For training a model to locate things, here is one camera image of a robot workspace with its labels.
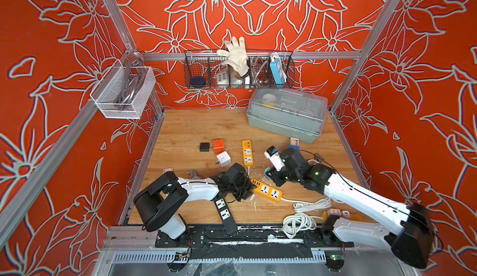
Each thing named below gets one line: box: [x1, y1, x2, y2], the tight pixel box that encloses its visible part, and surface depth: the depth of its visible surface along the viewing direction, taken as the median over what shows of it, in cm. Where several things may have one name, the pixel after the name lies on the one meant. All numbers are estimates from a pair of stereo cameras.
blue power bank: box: [269, 51, 287, 89], surface depth 89 cm
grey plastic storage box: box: [246, 88, 328, 145], surface depth 99 cm
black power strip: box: [213, 196, 238, 235], surface depth 77 cm
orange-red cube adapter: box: [213, 139, 226, 155], surface depth 98 cm
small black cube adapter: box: [199, 142, 210, 153], surface depth 102 cm
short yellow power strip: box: [241, 139, 255, 168], surface depth 97 cm
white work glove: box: [216, 36, 250, 79], surface depth 90 cm
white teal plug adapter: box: [216, 150, 232, 168], surface depth 94 cm
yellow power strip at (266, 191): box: [250, 178, 283, 203], surface depth 85 cm
